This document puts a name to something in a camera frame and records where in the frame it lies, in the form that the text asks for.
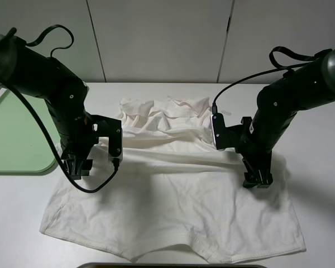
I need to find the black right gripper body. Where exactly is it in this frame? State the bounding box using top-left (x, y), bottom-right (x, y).
top-left (234, 117), bottom-right (272, 175)

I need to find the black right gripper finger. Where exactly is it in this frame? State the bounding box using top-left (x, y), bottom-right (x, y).
top-left (257, 169), bottom-right (273, 188)
top-left (242, 159), bottom-right (259, 188)

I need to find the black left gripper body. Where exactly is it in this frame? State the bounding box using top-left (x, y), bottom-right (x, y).
top-left (59, 112), bottom-right (98, 160)

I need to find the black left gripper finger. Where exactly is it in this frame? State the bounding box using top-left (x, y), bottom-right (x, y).
top-left (63, 158), bottom-right (82, 180)
top-left (80, 159), bottom-right (93, 176)

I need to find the white short sleeve shirt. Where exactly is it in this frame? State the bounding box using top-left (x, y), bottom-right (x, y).
top-left (40, 98), bottom-right (306, 264)

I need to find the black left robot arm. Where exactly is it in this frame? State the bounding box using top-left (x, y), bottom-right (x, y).
top-left (0, 25), bottom-right (98, 180)

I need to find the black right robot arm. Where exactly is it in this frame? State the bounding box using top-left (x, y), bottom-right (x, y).
top-left (236, 49), bottom-right (335, 188)

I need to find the green plastic tray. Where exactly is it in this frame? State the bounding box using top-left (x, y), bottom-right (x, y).
top-left (0, 89), bottom-right (56, 175)

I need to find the clear tape marker far right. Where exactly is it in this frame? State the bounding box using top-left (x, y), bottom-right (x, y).
top-left (221, 111), bottom-right (231, 116)

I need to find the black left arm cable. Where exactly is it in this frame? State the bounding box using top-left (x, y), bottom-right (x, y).
top-left (5, 24), bottom-right (121, 194)

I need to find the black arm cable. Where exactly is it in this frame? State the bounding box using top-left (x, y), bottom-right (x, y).
top-left (5, 24), bottom-right (121, 194)
top-left (210, 46), bottom-right (333, 114)

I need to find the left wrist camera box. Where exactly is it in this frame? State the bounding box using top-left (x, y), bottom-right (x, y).
top-left (91, 115), bottom-right (123, 165)

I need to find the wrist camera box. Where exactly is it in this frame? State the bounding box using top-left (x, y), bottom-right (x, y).
top-left (210, 113), bottom-right (243, 151)
top-left (91, 115), bottom-right (123, 165)

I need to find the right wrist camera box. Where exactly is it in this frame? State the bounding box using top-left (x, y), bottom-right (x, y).
top-left (210, 113), bottom-right (243, 151)

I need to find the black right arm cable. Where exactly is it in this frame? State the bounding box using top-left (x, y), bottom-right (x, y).
top-left (210, 46), bottom-right (333, 114)

